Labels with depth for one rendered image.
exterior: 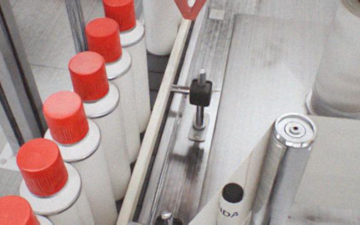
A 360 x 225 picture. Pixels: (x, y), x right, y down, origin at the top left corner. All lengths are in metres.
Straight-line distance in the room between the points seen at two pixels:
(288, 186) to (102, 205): 0.19
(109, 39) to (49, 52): 0.40
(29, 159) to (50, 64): 0.47
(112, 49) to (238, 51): 0.33
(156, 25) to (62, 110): 0.33
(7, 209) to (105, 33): 0.20
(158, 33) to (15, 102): 0.24
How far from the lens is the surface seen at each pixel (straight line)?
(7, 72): 0.55
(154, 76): 0.69
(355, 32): 0.55
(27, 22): 0.92
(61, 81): 0.78
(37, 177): 0.35
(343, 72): 0.58
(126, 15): 0.49
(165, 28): 0.68
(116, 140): 0.47
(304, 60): 0.74
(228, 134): 0.61
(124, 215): 0.51
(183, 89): 0.63
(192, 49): 0.74
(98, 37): 0.44
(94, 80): 0.41
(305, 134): 0.39
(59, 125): 0.38
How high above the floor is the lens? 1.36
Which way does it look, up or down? 48 degrees down
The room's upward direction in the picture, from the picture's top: straight up
